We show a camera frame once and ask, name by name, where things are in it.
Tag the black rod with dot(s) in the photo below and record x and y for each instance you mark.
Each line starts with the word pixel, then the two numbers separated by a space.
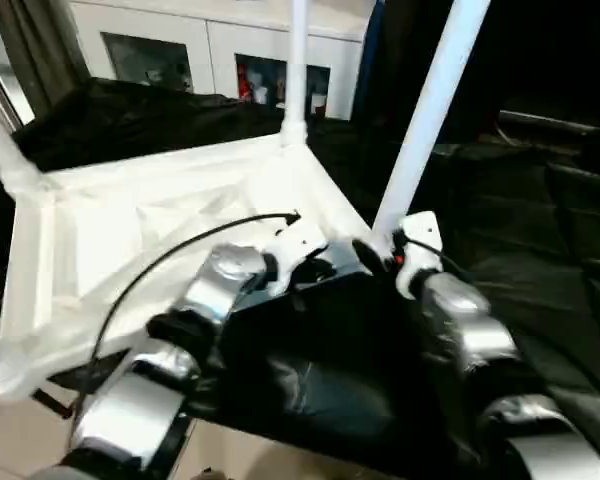
pixel 560 122

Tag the red bottle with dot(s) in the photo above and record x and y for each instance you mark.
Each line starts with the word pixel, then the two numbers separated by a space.
pixel 245 85

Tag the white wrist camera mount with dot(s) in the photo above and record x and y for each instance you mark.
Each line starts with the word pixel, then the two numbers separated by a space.
pixel 295 245
pixel 422 235

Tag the grey curtain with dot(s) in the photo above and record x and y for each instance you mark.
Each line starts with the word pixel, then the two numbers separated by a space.
pixel 40 50

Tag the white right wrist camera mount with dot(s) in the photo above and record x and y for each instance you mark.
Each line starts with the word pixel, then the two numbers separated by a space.
pixel 422 235

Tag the black stand foot bar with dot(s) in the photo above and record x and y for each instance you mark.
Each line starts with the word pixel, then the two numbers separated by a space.
pixel 52 402

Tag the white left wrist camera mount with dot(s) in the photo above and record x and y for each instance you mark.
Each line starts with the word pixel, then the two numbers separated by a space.
pixel 295 245

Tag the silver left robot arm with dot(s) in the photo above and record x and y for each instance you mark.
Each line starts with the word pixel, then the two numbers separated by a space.
pixel 210 295

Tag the white plastic table top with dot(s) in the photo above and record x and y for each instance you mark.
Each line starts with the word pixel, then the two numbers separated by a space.
pixel 180 185

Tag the black mat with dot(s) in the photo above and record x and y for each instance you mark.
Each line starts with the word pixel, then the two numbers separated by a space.
pixel 530 225

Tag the white cabinet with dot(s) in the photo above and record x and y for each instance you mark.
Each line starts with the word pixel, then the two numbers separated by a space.
pixel 215 35

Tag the black box with gold label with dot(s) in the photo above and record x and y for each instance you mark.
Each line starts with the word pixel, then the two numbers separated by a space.
pixel 395 60

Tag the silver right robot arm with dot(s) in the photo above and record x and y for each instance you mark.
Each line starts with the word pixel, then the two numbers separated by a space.
pixel 470 320

